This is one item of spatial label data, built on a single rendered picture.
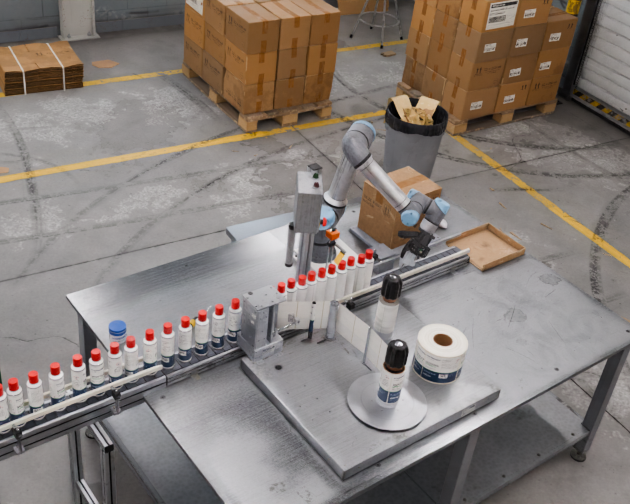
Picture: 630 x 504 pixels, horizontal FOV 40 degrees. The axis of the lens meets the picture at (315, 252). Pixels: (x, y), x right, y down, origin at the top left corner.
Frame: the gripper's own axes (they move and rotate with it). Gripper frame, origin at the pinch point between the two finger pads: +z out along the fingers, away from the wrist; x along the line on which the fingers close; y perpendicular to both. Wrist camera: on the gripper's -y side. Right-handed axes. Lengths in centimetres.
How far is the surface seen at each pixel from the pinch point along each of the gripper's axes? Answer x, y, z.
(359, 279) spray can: -25.9, 3.2, 10.5
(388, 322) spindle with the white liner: -33.0, 32.3, 14.3
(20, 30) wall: 59, -526, 64
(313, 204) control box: -73, 0, -14
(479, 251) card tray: 52, 1, -18
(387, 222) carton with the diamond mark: 7.3, -24.3, -10.6
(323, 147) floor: 176, -241, 7
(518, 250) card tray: 62, 13, -28
